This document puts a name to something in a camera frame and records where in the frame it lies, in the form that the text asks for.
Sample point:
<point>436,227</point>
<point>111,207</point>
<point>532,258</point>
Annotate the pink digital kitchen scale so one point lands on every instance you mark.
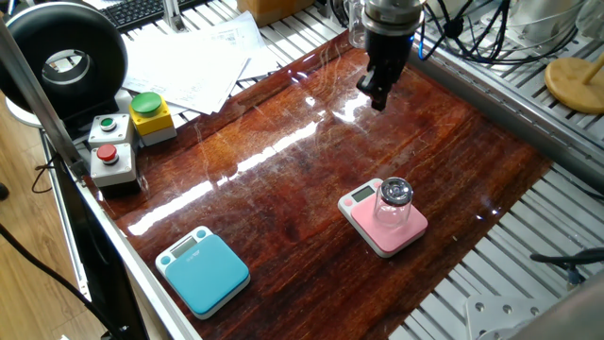
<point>401,236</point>

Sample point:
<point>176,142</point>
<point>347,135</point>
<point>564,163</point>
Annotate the silver robot mounting plate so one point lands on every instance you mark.
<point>495,316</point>

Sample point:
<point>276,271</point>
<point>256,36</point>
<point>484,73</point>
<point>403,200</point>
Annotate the aluminium frame post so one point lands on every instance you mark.
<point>42,104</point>

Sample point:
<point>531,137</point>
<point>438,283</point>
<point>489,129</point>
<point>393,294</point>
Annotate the white paper sheet pile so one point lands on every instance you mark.
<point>189,71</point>

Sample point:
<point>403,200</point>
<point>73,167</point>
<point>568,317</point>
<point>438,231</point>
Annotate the grey box red button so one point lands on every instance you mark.
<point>113,165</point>

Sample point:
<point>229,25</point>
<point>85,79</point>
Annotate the blue digital kitchen scale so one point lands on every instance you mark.
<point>207,274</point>

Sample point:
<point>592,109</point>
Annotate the brown cardboard box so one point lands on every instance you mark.
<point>266,11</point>

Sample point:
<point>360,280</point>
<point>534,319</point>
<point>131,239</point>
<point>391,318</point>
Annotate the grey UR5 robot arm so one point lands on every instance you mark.
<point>394,14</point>

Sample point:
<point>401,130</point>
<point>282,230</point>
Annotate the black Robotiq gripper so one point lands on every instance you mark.
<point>389,52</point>

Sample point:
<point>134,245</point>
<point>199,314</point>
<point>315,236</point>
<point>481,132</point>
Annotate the black computer keyboard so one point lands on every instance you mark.
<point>137,11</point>

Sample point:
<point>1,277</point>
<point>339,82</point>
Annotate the round wooden stand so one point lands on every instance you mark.
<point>571,87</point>

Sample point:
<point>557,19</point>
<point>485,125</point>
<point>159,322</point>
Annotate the yellow box big green button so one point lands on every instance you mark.
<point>151,118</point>

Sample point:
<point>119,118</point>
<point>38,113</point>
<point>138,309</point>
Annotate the clear glass cup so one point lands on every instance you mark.
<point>357,28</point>

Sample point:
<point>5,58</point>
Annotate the clear glass with metal base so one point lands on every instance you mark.
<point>394,203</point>

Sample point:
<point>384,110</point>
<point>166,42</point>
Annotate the grey box small green button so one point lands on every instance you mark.
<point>111,132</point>

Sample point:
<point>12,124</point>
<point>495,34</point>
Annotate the silver plate with cylinder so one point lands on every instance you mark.
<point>542,19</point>

